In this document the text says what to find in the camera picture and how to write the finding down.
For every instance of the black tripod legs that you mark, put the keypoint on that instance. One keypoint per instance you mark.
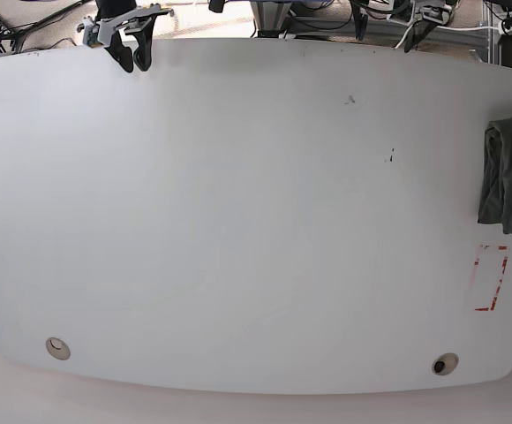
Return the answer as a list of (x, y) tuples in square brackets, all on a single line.
[(12, 38)]

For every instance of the dark grey T-shirt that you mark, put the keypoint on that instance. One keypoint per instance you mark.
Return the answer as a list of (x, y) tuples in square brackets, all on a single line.
[(495, 203)]

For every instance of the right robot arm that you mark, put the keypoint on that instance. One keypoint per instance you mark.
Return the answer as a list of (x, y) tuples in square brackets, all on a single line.
[(125, 30)]

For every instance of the table grommet hole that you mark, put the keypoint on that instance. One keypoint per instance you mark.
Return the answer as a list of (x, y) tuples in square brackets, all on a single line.
[(445, 364), (58, 349)]

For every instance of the red tape rectangle marking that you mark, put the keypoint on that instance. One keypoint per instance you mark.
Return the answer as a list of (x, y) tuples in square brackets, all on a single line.
[(487, 277)]

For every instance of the left table grommet hole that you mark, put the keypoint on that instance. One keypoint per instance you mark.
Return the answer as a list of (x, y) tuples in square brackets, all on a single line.
[(58, 349)]

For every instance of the right table grommet hole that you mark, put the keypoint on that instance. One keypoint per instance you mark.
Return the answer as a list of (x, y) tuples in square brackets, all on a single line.
[(445, 364)]

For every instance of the aluminium frame base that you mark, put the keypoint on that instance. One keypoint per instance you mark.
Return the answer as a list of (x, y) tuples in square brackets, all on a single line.
[(334, 19)]

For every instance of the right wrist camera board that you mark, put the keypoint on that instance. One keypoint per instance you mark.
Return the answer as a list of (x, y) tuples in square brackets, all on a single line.
[(90, 31)]

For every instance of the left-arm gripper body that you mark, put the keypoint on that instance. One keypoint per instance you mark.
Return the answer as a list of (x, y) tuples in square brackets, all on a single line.
[(408, 12)]

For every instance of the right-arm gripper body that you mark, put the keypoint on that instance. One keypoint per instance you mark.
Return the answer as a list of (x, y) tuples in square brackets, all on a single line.
[(113, 17)]

